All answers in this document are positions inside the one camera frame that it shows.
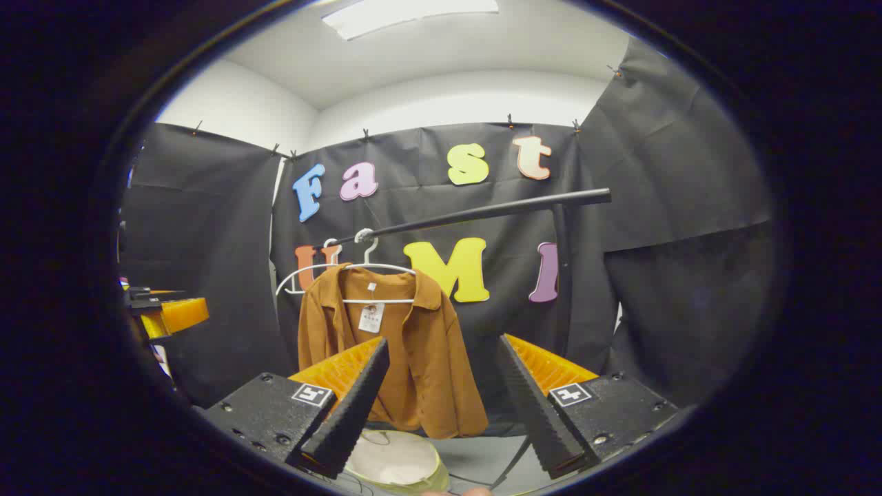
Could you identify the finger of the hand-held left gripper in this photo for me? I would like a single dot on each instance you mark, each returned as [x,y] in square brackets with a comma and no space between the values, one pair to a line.
[180,314]

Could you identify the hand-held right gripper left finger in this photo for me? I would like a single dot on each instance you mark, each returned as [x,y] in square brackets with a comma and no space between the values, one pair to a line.
[358,399]

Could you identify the row of black clips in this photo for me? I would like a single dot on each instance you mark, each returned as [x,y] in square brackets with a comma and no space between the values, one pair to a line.
[510,122]

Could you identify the ceiling light panel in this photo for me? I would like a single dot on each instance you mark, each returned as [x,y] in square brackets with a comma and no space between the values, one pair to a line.
[406,14]

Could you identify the white laundry hamper yellow rim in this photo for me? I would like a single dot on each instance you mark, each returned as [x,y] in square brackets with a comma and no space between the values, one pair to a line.
[400,458]

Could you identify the black clothes rack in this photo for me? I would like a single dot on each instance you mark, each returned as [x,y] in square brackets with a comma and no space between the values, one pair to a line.
[496,213]

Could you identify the brown shirt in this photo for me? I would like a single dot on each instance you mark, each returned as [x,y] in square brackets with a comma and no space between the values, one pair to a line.
[427,372]

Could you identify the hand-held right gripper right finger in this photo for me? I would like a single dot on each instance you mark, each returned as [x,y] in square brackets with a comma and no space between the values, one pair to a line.
[530,406]

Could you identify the black backdrop cloth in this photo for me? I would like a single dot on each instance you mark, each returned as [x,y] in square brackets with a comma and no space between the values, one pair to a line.
[654,310]

